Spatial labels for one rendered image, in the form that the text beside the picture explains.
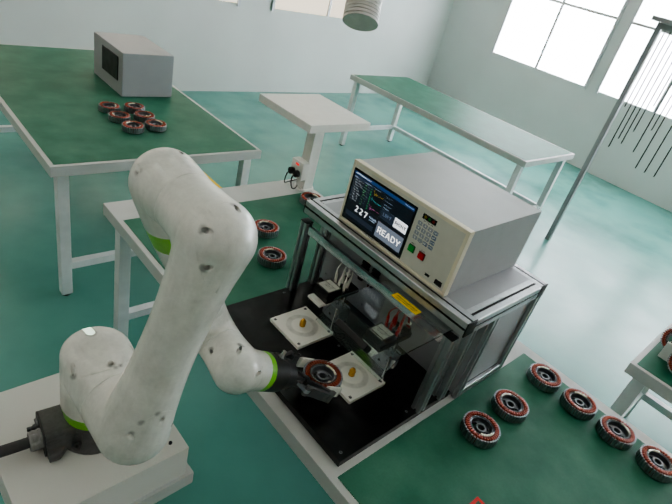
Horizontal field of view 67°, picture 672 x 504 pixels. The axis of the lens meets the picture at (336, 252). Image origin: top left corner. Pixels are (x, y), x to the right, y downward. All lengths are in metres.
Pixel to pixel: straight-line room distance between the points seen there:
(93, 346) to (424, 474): 0.87
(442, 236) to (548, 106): 6.83
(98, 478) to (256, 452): 1.18
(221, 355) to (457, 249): 0.64
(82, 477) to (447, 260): 0.96
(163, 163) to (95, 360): 0.40
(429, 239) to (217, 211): 0.76
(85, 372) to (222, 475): 1.26
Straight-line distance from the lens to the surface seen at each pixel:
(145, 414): 0.94
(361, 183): 1.53
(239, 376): 1.11
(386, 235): 1.49
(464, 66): 8.84
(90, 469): 1.22
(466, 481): 1.50
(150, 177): 0.87
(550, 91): 8.12
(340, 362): 1.59
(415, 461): 1.47
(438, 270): 1.39
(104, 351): 1.07
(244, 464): 2.26
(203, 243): 0.75
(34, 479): 1.22
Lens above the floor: 1.84
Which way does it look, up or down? 31 degrees down
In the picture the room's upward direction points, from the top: 16 degrees clockwise
